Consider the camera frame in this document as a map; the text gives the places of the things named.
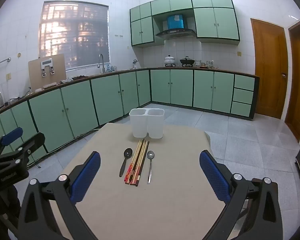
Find white cooking pot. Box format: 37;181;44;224
164;55;176;67

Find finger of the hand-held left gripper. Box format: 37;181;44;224
0;132;46;167
0;127;24;153

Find black wok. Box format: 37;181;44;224
179;56;196;67

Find bundle of wooden chopsticks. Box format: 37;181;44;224
124;138;150;187

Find white two-compartment utensil holder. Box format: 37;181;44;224
129;108;165;139

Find cardboard box on counter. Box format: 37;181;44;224
28;53;67;92

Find metal spoon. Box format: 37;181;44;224
147;150;155;184

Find crumpled cloth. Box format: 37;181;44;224
61;76;88;83

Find black spoon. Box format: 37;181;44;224
119;148;133;177

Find chrome kitchen faucet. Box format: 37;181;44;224
97;54;106;74

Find green upper wall cabinets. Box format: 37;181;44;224
129;0;241;48

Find metal clamp device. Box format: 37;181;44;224
40;58;56;78

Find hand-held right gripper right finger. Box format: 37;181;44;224
199;150;283;240

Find green lower kitchen cabinets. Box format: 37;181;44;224
0;68;260;157

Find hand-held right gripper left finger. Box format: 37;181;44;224
16;151;101;240

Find range hood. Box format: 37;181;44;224
155;14;197;40

